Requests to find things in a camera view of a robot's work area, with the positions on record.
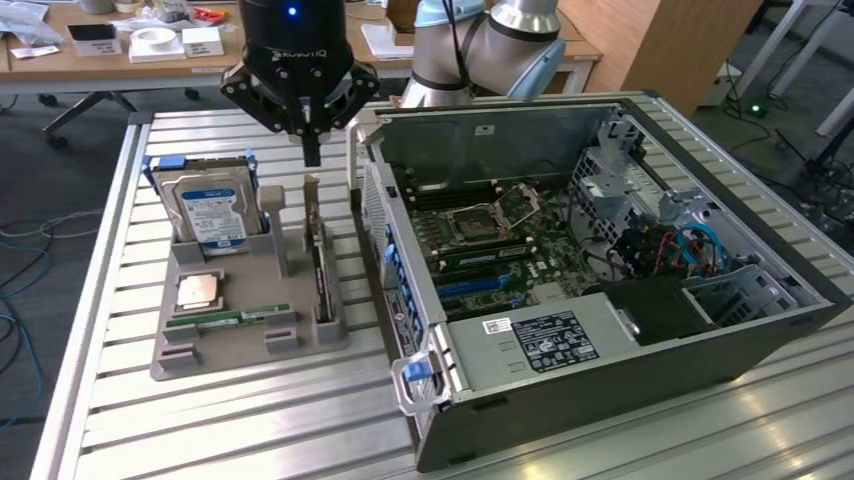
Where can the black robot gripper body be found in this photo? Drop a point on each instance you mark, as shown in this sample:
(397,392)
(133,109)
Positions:
(293,40)

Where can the graphics card with metal bracket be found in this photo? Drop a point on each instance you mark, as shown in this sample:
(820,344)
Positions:
(321,280)

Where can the silver blue-capped robot arm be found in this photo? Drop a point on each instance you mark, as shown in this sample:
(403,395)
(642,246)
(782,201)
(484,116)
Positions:
(513,20)

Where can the wooden top office desk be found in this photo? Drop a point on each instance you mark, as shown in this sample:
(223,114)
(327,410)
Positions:
(80,70)
(387,67)

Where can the white paper stack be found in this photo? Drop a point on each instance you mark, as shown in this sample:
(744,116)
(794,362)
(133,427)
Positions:
(387,47)

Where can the white labelled box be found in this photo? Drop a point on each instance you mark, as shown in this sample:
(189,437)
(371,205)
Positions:
(203,37)

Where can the red packet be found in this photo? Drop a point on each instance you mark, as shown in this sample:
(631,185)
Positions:
(207,17)

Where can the flat white box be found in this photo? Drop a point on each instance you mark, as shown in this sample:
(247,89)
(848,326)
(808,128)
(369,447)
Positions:
(156,56)

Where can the brown cardboard box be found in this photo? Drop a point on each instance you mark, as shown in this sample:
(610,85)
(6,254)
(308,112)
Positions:
(400,12)

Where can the white tape roll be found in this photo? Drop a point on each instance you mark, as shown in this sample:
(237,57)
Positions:
(141,37)

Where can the white label sticker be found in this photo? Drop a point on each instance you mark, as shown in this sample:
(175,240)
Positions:
(485,130)

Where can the white box with black lid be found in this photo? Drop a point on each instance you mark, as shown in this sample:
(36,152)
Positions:
(100,48)

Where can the hard disk in blue caddy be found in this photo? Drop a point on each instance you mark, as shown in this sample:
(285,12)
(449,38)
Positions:
(203,210)

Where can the grey cup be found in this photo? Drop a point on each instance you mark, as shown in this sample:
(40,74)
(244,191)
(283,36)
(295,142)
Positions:
(96,6)

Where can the CPU socket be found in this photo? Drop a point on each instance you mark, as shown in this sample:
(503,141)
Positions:
(476,222)

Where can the silver socket cover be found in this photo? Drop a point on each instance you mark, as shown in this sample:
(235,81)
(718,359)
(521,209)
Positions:
(516,205)

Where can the red and white card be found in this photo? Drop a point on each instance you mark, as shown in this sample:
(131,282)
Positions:
(33,52)

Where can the clear plastic bag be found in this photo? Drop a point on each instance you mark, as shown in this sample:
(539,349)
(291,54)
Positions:
(26,27)

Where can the grey plastic parts rack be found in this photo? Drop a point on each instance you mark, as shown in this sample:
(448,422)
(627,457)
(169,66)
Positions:
(253,280)

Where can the copper-coloured CPU chip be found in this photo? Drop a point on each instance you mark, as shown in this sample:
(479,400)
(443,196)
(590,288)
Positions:
(197,291)

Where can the blue expansion slot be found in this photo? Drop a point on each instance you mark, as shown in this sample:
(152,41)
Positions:
(469,286)

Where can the green motherboard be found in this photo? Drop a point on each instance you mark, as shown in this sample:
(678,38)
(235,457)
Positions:
(547,250)

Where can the silver metal drive cage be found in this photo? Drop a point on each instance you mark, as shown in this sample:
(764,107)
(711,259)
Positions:
(620,200)

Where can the wooden cabinet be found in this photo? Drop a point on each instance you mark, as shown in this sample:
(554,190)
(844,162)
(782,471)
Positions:
(667,50)

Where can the silver chipset heat sink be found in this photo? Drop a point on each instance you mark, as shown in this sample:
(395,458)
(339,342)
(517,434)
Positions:
(549,293)

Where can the grey power supply unit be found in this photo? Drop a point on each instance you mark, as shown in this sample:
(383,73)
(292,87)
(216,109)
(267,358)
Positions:
(480,360)

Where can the open grey PC case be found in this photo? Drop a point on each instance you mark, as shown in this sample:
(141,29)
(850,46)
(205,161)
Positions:
(600,400)

